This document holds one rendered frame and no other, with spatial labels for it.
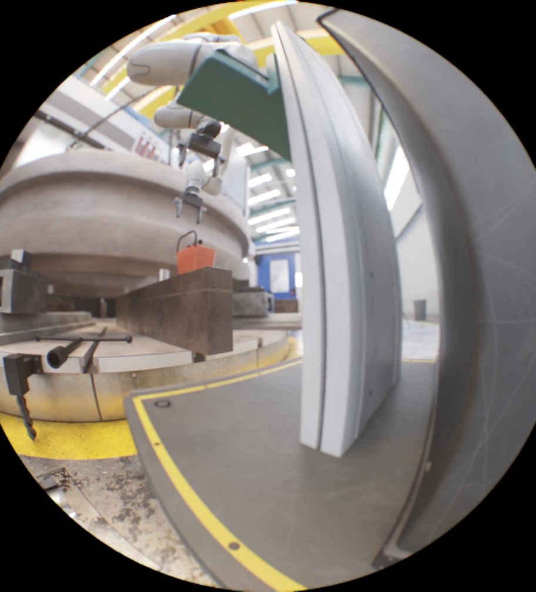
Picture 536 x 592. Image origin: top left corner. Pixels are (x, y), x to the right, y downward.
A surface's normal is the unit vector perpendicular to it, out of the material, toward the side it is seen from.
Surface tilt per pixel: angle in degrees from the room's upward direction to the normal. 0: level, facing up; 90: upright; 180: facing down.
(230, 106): 180
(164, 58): 143
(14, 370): 90
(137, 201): 90
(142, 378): 90
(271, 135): 180
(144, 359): 90
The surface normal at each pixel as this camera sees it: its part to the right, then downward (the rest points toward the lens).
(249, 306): -0.26, -0.07
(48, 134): 0.95, -0.04
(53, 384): 0.63, -0.07
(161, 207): 0.79, -0.06
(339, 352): -0.73, -0.04
